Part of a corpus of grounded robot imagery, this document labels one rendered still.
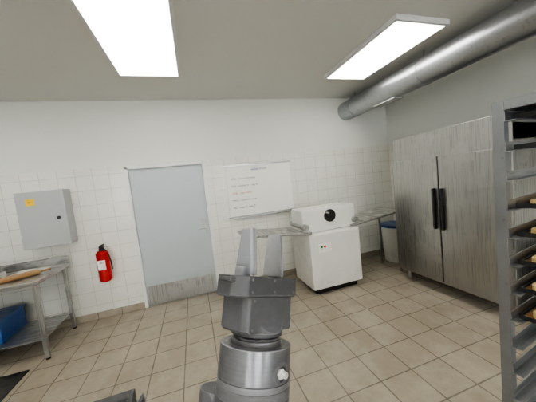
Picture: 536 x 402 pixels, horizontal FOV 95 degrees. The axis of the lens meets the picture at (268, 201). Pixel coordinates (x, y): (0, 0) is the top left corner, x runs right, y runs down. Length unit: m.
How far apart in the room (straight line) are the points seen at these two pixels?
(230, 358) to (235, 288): 0.08
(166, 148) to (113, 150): 0.68
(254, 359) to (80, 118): 4.12
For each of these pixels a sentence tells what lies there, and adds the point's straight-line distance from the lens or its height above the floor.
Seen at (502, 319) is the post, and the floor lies 1.12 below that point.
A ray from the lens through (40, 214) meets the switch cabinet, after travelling 4.15.
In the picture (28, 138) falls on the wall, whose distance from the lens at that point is 4.45.
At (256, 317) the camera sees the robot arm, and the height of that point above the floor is 1.50.
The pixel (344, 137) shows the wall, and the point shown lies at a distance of 4.84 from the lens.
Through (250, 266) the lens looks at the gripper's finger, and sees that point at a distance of 0.32.
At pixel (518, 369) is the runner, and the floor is 0.95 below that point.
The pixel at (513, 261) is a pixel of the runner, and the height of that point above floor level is 1.32.
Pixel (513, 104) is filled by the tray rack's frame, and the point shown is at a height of 1.80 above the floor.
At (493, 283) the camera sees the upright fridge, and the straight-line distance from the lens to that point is 3.51.
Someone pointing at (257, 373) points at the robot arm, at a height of 1.45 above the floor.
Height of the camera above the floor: 1.66
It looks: 5 degrees down
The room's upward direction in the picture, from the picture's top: 6 degrees counter-clockwise
